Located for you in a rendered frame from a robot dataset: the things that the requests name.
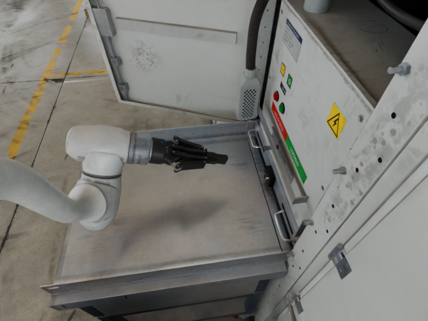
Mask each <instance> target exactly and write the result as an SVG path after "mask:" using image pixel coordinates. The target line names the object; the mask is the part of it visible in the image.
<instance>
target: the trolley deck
mask: <svg viewBox="0 0 428 321"><path fill-rule="evenodd" d="M198 145H202V146H203V147H204V149H205V148H206V149H207V150H208V151H207V152H215V153H217V154H223V155H227V156H228V160H227V162H226V163H225V164H206V165H205V167H204V168H203V169H190V170H183V171H179V172H177V173H175V172H174V168H173V167H172V166H170V165H167V164H151V163H149V161H148V164H147V165H139V164H128V163H124V166H123V170H122V178H121V182H122V187H121V195H120V202H119V206H118V211H117V214H116V216H115V218H114V220H113V222H112V223H111V224H110V225H109V226H108V227H107V228H105V229H102V230H100V231H90V230H88V229H85V228H84V227H83V226H82V225H81V224H80V222H74V223H68V226H67V229H66V234H65V238H64V243H63V246H62V252H61V257H60V261H59V265H58V269H57V274H56V277H55V281H56V280H65V279H70V278H78V277H84V276H92V275H101V274H106V273H114V272H119V271H128V270H133V269H142V268H150V267H155V266H164V265H169V264H178V263H183V262H192V261H197V260H205V259H214V258H219V257H228V256H233V255H241V254H246V253H255V252H264V251H269V250H277V249H281V248H280V245H279V242H278V238H277V235H276V232H275V228H274V225H273V222H272V219H271V215H270V212H269V209H268V205H267V202H266V199H265V196H264V193H263V189H262V186H261V184H260V180H259V176H258V173H257V170H256V167H255V163H254V161H253V157H252V153H251V150H250V147H249V144H248V140H247V139H236V140H229V141H217V142H211V143H198ZM287 271H288V270H287V268H286V265H285V263H284V262H281V263H276V264H267V265H262V266H254V267H246V268H241V269H232V270H227V271H219V272H214V273H206V274H201V275H192V276H184V277H179V278H171V279H166V280H157V281H152V282H145V283H136V284H131V285H123V286H118V287H110V288H105V289H96V290H88V291H83V292H75V293H70V294H61V295H56V296H52V297H51V300H50V305H48V306H49V307H51V308H53V309H55V310H57V311H61V310H69V309H73V308H82V307H86V306H95V305H99V304H108V303H115V302H120V301H128V300H133V299H141V298H146V297H154V296H162V295H167V294H175V293H180V292H188V291H192V290H201V289H208V288H213V287H221V286H226V285H234V284H239V283H247V282H255V281H260V280H268V279H273V278H281V277H284V276H285V274H286V273H287Z"/></svg>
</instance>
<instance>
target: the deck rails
mask: <svg viewBox="0 0 428 321"><path fill-rule="evenodd" d="M246 123H247V121H244V122H231V123H223V124H211V125H198V126H190V127H178V128H170V129H157V130H151V131H138V133H143V134H149V135H151V139H152V138H161V139H165V141H171V140H172V139H173V138H174V136H178V137H179V138H181V139H184V140H186V141H190V142H193V143H196V144H198V143H211V142H217V141H229V140H236V139H247V136H246ZM286 253H289V251H286V252H282V250H281V249H277V250H269V251H264V252H255V253H246V254H241V255H233V256H228V257H219V258H214V259H205V260H197V261H192V262H183V263H178V264H169V265H164V266H155V267H147V268H142V269H133V270H128V271H119V272H114V273H106V274H101V275H92V276H84V277H78V278H70V279H65V280H56V281H54V283H53V284H52V285H44V286H40V288H41V289H43V290H45V291H47V292H49V293H51V296H56V295H61V294H70V293H75V292H83V291H88V290H96V289H105V288H110V287H118V286H123V285H131V284H136V283H145V282H152V281H157V280H166V279H171V278H179V277H184V276H192V275H201V274H206V273H214V272H219V271H227V270H232V269H241V268H249V267H254V266H262V265H267V264H276V263H281V262H285V258H286ZM51 287H53V288H51ZM49 288H50V289H49Z"/></svg>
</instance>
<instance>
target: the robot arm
mask: <svg viewBox="0 0 428 321"><path fill-rule="evenodd" d="M207 151H208V150H207V149H206V148H205V149H204V147H203V146H202V145H198V144H196V143H193V142H190V141H186V140H184V139H181V138H179V137H178V136H174V138H173V139H172V140H171V141H165V139H161V138H152V139H151V135H149V134H143V133H138V132H131V131H126V130H124V129H121V128H119V127H115V126H111V125H101V124H81V125H76V126H74V127H72V128H71V129H70V130H69V132H68V135H67V137H66V153H67V154H68V155H69V156H71V157H72V158H74V159H75V160H78V161H82V177H81V179H80V180H78V181H77V183H76V185H75V187H74V188H73V189H72V190H71V192H70V193H69V195H68V196H67V195H66V194H65V193H63V191H61V190H60V189H58V188H57V187H56V186H55V185H54V184H53V183H51V182H50V181H49V180H47V179H46V178H45V177H44V176H43V175H41V174H40V173H39V172H37V171H36V170H35V169H33V168H31V167H30V166H28V165H26V164H24V163H21V162H19V161H17V160H13V159H9V158H6V157H0V200H7V201H11V202H14V203H17V204H19V205H21V206H23V207H25V208H28V209H30V210H32V211H35V212H36V213H39V214H41V215H43V216H45V217H48V218H50V219H52V220H55V221H57V222H62V223H74V222H80V224H81V225H82V226H83V227H84V228H85V229H88V230H90V231H100V230H102V229H105V228H107V227H108V226H109V225H110V224H111V223H112V222H113V220H114V218H115V216H116V214H117V211H118V206H119V202H120V195H121V187H122V182H121V178H122V170H123V166H124V163H128V164H139V165H147V164H148V161H149V163H151V164H167V165H170V166H172V167H173V168H174V172H175V173H177V172H179V171H183V170H190V169H203V168H204V167H205V165H206V164H225V163H226V162H227V160H228V156H227V155H223V154H217V153H215V152H207Z"/></svg>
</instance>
